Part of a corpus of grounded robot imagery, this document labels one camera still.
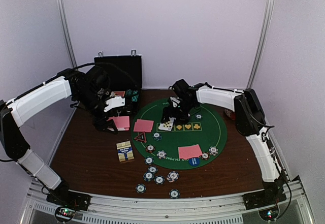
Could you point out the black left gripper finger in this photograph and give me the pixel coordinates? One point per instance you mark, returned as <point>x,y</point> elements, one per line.
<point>104,126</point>
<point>111,126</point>

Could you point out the blue tan chips mat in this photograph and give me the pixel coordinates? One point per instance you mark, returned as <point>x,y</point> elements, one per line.
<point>161,154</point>

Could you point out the boxed card deck in case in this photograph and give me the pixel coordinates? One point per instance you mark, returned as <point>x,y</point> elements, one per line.
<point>119,93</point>

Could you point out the red patterned saucer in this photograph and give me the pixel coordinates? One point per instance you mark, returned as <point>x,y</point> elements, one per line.
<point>230,114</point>

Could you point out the green round poker mat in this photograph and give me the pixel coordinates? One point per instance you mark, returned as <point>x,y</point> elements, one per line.
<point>209,131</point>

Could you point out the teal chip row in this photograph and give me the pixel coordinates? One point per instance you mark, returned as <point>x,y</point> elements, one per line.
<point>135,96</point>

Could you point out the blue small blind button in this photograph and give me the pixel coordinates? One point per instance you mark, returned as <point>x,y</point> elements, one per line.
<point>194,162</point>

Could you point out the blue tan chip stack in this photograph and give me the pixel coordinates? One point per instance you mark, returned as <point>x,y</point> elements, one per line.
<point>172,176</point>

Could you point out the black orange chips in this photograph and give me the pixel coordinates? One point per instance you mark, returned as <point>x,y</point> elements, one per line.
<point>205,156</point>
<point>150,148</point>

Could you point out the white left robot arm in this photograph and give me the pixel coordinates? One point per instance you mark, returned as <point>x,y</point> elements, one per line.
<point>20,110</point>

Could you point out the face-up eight of clubs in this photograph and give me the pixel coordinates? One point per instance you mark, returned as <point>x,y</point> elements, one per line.
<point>167,126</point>

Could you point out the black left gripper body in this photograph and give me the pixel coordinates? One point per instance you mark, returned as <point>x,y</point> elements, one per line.
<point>88,99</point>

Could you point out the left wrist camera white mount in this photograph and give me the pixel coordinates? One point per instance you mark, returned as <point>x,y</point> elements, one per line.
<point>114,102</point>

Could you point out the red-backed card deck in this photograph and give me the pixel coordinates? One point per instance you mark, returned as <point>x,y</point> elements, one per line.
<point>122,123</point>

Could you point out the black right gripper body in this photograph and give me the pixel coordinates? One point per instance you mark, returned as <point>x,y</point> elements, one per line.
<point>185,107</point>

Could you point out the dark green chip row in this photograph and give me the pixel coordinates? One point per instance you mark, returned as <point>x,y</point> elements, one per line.
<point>128,92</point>

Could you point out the gold card deck box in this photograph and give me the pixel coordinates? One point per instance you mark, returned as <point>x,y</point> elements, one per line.
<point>124,151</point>

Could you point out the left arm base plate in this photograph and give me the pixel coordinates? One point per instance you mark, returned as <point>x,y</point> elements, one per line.
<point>76,201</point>

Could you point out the green blue chip mat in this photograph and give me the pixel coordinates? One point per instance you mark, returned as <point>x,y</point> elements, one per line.
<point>198,116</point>

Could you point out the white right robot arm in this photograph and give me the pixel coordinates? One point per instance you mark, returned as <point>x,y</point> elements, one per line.
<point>249,121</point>

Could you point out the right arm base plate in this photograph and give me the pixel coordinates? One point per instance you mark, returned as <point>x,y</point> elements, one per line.
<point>260,199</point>

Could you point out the blue tan chips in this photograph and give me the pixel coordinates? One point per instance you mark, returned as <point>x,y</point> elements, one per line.
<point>213,151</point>

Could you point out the aluminium front rail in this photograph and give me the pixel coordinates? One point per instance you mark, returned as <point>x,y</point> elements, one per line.
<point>219,209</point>

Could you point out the black red triangle all-in button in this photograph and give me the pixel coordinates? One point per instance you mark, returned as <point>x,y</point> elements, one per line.
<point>141,137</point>

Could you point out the dealt red card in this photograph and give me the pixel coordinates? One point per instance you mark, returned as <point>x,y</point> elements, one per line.
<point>142,125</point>
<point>187,152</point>

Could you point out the dealt red card bottom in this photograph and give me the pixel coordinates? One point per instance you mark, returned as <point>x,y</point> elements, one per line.
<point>187,152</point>

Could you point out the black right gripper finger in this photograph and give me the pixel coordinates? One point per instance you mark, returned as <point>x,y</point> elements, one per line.
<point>167,113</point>
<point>183,118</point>

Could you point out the black poker set case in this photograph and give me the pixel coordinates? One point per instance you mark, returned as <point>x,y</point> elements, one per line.
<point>125,72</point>

